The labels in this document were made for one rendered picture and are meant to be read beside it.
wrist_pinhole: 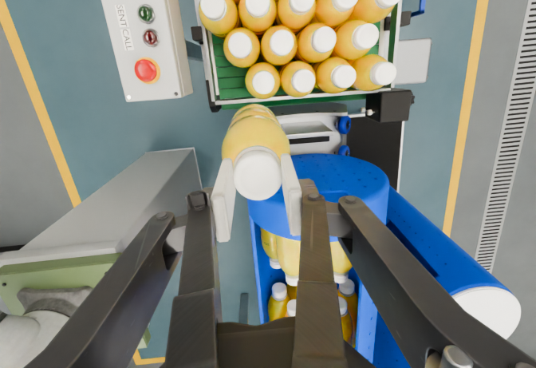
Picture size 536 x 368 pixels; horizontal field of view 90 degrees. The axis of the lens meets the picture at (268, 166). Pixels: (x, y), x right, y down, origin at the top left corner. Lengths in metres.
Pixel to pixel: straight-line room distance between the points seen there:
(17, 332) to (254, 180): 0.71
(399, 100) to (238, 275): 1.77
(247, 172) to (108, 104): 1.64
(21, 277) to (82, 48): 1.24
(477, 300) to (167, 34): 1.03
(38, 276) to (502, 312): 1.28
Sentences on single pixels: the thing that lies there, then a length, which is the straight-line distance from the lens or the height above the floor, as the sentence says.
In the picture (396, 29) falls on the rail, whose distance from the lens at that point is 0.69.
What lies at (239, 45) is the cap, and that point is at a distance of 0.50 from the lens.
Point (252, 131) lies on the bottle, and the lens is 0.24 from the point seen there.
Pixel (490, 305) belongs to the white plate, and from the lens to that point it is 1.09.
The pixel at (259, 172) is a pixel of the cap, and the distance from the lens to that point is 0.21.
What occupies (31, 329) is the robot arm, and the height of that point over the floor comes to 1.16.
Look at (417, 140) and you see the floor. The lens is 1.94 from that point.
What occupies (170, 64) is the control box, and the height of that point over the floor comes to 1.10.
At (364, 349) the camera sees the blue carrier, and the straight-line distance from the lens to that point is 0.71.
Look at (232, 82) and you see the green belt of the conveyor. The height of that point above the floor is 0.90.
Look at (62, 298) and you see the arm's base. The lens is 0.91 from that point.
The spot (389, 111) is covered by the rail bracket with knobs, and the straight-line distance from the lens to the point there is 0.68.
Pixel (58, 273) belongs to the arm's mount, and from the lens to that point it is 0.89.
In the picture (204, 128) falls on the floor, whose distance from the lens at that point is 1.67.
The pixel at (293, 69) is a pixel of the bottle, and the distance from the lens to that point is 0.54.
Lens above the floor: 1.60
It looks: 70 degrees down
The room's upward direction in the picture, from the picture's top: 173 degrees clockwise
